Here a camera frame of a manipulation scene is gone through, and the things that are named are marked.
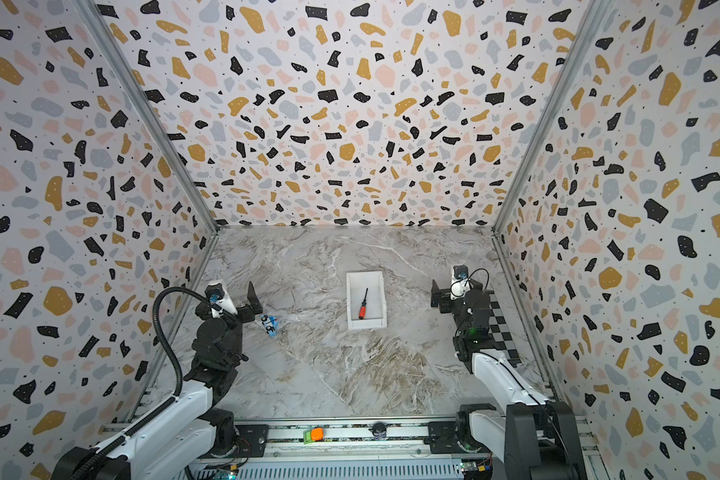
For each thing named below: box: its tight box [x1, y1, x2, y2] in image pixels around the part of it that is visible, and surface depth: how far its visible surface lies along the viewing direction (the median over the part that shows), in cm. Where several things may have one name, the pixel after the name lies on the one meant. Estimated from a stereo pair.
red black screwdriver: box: [358, 287, 369, 320], surface depth 99 cm
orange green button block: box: [303, 427, 325, 444], surface depth 75 cm
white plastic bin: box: [346, 271, 387, 330], surface depth 100 cm
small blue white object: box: [260, 314, 279, 337], surface depth 94 cm
